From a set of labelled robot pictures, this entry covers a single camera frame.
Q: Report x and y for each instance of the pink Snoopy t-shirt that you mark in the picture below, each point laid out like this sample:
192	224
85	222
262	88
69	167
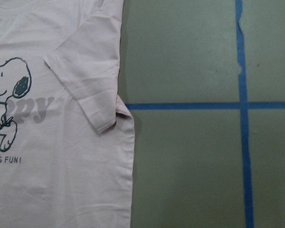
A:
66	137

